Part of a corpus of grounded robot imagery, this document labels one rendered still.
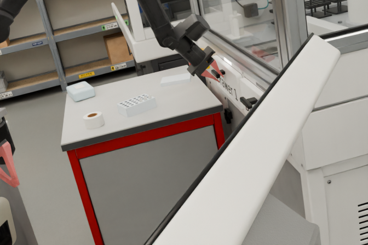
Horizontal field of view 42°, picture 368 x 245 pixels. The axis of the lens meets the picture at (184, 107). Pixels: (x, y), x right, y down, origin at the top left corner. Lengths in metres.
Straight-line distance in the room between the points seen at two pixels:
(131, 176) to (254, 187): 1.43
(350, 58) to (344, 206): 0.37
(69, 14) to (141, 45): 3.33
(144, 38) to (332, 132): 1.38
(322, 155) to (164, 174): 0.79
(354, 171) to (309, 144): 0.15
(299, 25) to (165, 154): 0.89
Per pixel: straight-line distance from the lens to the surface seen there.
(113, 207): 1.82
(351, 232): 1.29
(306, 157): 1.12
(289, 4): 1.00
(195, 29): 1.44
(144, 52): 2.33
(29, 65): 5.69
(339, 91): 1.10
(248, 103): 1.25
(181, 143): 1.75
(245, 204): 0.34
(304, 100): 0.50
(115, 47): 5.25
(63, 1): 5.58
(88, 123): 1.74
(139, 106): 1.78
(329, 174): 1.17
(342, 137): 1.14
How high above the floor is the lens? 1.36
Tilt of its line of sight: 20 degrees down
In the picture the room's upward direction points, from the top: 12 degrees counter-clockwise
